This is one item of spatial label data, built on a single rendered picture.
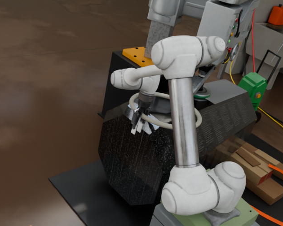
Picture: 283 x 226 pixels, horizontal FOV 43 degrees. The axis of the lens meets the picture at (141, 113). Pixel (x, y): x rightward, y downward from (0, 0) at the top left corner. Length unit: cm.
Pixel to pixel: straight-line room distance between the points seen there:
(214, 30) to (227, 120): 72
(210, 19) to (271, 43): 293
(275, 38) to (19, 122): 363
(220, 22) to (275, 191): 163
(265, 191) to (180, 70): 214
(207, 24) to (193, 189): 147
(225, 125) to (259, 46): 290
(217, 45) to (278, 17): 433
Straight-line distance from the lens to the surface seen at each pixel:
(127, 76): 194
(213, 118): 279
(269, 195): 341
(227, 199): 164
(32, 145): 337
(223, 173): 161
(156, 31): 339
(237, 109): 307
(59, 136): 350
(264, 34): 558
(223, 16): 265
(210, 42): 156
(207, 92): 294
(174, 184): 153
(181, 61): 147
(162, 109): 255
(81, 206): 283
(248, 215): 188
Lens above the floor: 205
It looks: 30 degrees down
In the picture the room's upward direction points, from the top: 13 degrees clockwise
